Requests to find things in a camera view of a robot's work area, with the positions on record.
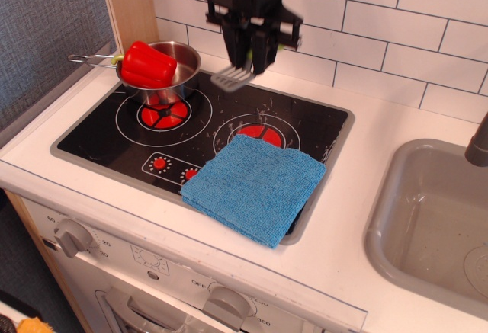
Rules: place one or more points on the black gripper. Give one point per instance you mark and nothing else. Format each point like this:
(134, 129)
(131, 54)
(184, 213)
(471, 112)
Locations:
(267, 22)

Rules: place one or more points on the grey spatula green handle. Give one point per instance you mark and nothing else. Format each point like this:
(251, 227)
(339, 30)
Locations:
(231, 78)

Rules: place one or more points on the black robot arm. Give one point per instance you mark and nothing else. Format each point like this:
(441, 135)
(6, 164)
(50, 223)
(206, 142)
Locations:
(254, 28)

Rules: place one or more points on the small steel saucepan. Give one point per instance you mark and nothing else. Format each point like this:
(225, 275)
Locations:
(184, 81)

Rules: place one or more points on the red toy bell pepper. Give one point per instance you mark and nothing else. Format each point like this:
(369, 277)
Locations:
(145, 67)

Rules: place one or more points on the black toy stovetop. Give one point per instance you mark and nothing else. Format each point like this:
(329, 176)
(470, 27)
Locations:
(158, 148)

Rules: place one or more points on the folded blue cloth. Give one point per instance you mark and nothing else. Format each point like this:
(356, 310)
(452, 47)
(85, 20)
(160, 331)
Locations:
(255, 188)

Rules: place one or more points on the grey faucet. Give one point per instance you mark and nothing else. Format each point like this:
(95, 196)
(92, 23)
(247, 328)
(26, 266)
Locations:
(477, 152)

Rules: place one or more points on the grey plastic sink basin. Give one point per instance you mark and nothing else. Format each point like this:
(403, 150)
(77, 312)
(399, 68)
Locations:
(428, 228)

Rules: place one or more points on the grey left oven knob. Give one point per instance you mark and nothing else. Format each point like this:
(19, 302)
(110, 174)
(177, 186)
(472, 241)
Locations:
(72, 237)

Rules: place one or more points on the grey oven knob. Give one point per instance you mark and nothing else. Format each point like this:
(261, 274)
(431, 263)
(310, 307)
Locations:
(72, 237)
(227, 307)

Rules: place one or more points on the grey right oven knob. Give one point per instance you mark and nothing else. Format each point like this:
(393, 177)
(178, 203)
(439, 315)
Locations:
(227, 307)

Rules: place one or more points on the orange and black object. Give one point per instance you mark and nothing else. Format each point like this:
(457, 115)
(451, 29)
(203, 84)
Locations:
(29, 325)

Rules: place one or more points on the wooden side post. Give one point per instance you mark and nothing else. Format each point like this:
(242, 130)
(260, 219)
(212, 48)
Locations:
(132, 20)

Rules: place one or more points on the grey oven door handle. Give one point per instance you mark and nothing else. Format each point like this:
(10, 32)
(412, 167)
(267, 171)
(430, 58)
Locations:
(144, 313)

